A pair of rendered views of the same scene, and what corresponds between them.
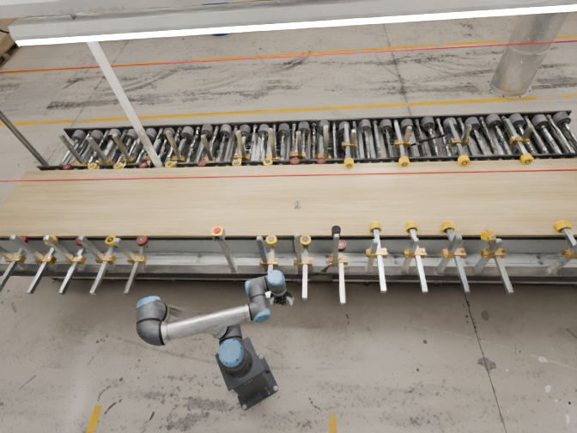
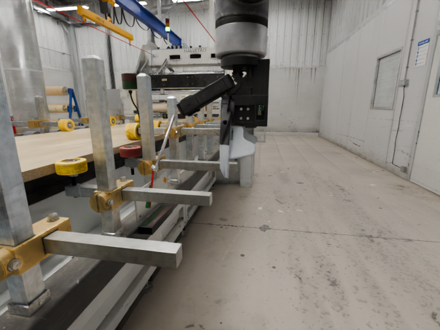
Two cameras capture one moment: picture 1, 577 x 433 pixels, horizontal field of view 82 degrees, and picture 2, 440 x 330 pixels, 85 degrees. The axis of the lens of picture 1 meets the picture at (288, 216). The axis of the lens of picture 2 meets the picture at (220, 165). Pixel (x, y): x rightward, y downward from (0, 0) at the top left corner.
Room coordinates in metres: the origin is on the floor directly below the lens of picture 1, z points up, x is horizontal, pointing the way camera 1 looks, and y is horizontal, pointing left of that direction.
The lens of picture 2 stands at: (0.88, 0.57, 1.06)
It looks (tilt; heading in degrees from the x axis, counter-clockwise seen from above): 14 degrees down; 271
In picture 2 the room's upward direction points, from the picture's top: straight up
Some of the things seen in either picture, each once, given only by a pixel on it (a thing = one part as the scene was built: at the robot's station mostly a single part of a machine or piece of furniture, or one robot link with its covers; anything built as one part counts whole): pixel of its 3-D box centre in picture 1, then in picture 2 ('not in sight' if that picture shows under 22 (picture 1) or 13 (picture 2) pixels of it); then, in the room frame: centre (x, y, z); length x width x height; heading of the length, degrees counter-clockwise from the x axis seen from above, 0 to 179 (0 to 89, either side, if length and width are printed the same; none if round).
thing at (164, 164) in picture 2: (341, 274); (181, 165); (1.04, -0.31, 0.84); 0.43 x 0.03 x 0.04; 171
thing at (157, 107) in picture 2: not in sight; (192, 107); (1.32, -2.70, 1.05); 1.43 x 0.12 x 0.12; 171
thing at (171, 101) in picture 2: (371, 259); (174, 149); (1.12, -0.53, 0.86); 0.04 x 0.04 x 0.48; 81
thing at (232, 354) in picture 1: (233, 353); not in sight; (0.63, 0.46, 0.79); 0.17 x 0.15 x 0.18; 9
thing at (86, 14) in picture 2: not in sight; (109, 25); (3.21, -4.76, 2.65); 1.71 x 0.09 x 0.32; 82
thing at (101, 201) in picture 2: (303, 262); (113, 194); (1.20, -0.06, 0.82); 0.14 x 0.06 x 0.05; 81
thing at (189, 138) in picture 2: (408, 258); (190, 139); (1.08, -0.78, 0.88); 0.04 x 0.04 x 0.48; 81
